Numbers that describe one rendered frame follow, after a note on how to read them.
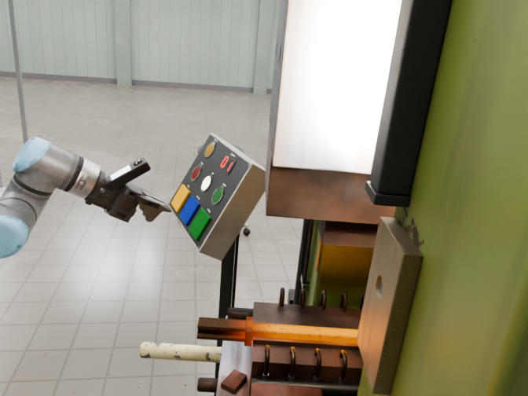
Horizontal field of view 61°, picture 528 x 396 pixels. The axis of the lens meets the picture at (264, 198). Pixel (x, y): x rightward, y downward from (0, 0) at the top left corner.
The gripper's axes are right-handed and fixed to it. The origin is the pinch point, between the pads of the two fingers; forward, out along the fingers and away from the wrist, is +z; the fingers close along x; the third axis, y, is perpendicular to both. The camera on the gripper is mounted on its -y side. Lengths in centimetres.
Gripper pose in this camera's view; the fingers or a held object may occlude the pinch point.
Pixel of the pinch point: (168, 207)
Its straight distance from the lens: 122.9
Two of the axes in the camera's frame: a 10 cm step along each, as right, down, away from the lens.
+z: 7.4, 3.9, 5.5
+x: 4.3, 3.6, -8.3
